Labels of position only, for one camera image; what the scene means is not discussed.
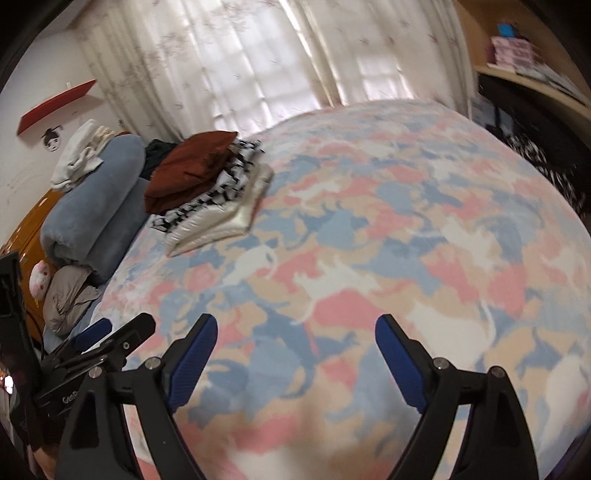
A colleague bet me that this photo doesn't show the beige crumpled cloth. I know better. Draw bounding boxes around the beige crumpled cloth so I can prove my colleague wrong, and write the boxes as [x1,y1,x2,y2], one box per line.
[44,265,102,335]

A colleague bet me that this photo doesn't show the pastel patterned bedspread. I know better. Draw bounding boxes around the pastel patterned bedspread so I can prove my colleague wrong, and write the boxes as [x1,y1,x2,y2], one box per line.
[99,99,591,480]

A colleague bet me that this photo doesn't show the heap of black clothes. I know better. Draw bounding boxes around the heap of black clothes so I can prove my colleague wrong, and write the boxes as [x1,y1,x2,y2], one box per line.
[478,74,591,185]

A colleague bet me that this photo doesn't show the light wooden shelving unit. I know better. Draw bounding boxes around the light wooden shelving unit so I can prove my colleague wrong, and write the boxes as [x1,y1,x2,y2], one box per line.
[455,0,591,112]

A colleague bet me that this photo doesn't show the white folded clothes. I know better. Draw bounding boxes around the white folded clothes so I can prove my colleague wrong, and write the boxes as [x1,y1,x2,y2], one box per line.
[51,119,114,192]

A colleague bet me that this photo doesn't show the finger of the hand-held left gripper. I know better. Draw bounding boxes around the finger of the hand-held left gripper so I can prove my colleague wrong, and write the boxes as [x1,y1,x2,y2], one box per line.
[44,318,113,365]
[46,313,156,384]

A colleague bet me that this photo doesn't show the white shiny folded garment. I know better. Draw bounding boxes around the white shiny folded garment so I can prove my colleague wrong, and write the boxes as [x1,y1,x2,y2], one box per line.
[165,164,274,258]

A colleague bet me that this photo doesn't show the black and white printed garment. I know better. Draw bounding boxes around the black and white printed garment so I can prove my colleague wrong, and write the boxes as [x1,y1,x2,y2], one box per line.
[152,138,264,234]

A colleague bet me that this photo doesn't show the blue-grey rolled blanket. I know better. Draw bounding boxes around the blue-grey rolled blanket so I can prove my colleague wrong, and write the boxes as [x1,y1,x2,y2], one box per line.
[41,135,148,284]

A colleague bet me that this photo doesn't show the pink plush toy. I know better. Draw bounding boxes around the pink plush toy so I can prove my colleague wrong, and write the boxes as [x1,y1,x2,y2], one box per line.
[29,260,51,301]

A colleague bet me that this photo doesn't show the pink drawer organiser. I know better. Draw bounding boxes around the pink drawer organiser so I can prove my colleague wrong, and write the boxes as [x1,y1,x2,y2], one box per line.
[490,36,539,70]

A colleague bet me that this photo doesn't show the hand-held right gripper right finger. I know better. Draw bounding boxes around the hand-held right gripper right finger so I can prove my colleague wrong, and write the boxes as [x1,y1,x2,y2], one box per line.
[375,315,539,480]

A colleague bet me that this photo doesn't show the black and white patterned cloth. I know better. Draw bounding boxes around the black and white patterned cloth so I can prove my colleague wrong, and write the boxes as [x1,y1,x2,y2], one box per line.
[505,131,587,215]

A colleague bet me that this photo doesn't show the white and blue box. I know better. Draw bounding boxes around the white and blue box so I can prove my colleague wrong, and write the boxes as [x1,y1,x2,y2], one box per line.
[468,97,513,139]

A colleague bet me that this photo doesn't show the white floral sheer curtain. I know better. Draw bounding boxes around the white floral sheer curtain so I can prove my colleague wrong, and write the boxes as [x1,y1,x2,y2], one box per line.
[286,0,478,116]
[78,0,342,144]

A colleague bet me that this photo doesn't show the red wall shelf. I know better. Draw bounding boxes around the red wall shelf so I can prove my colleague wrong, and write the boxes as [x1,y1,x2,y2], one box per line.
[17,79,97,136]

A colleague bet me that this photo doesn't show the denim jacket with brown sleeves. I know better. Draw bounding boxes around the denim jacket with brown sleeves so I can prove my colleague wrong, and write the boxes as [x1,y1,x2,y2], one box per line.
[144,131,239,215]

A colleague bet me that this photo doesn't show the black crumpled garment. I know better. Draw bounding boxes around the black crumpled garment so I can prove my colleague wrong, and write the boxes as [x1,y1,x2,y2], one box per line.
[141,140,178,181]

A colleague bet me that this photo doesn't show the pile of papers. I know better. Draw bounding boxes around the pile of papers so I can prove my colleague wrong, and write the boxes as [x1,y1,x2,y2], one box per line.
[517,62,587,100]

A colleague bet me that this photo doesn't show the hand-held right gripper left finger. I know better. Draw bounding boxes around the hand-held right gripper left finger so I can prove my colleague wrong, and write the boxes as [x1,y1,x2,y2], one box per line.
[55,314,219,480]

